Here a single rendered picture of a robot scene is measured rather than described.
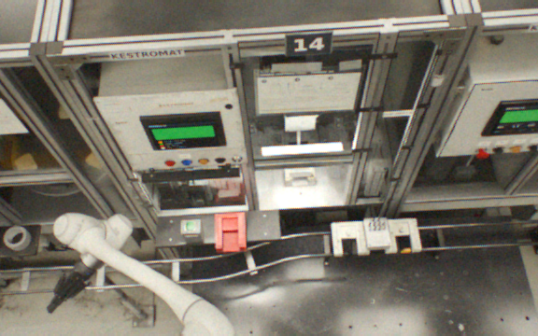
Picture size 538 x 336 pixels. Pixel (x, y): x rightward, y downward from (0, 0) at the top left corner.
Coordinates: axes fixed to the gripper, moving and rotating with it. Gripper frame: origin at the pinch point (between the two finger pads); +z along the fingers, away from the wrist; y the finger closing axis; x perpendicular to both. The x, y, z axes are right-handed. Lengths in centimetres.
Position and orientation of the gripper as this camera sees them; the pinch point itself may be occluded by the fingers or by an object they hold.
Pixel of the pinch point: (54, 303)
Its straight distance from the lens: 223.6
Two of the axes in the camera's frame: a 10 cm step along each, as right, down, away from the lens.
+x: 5.0, 5.2, -6.9
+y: -5.7, -4.0, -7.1
